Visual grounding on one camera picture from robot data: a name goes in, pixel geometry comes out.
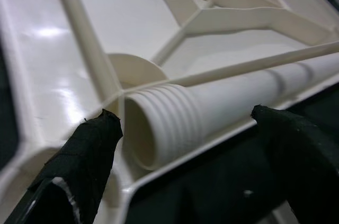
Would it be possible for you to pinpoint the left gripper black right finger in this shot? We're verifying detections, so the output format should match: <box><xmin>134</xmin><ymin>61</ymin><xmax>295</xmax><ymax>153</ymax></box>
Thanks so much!
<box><xmin>250</xmin><ymin>104</ymin><xmax>339</xmax><ymax>224</ymax></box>

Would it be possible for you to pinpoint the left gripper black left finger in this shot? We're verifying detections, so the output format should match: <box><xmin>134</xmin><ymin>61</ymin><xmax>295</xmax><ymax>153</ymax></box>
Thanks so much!
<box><xmin>0</xmin><ymin>109</ymin><xmax>124</xmax><ymax>224</ymax></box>

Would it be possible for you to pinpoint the white plastic table leg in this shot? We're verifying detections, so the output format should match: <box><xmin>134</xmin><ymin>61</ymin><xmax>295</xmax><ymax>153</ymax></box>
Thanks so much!
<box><xmin>123</xmin><ymin>54</ymin><xmax>339</xmax><ymax>172</ymax></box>

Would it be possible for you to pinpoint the white plastic children table top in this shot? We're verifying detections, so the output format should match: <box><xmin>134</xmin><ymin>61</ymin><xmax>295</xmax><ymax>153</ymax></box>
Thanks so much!
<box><xmin>0</xmin><ymin>0</ymin><xmax>339</xmax><ymax>210</ymax></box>

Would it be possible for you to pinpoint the black tablecloth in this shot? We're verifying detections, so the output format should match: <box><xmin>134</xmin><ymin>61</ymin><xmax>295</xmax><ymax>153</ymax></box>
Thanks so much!
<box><xmin>0</xmin><ymin>0</ymin><xmax>339</xmax><ymax>224</ymax></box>

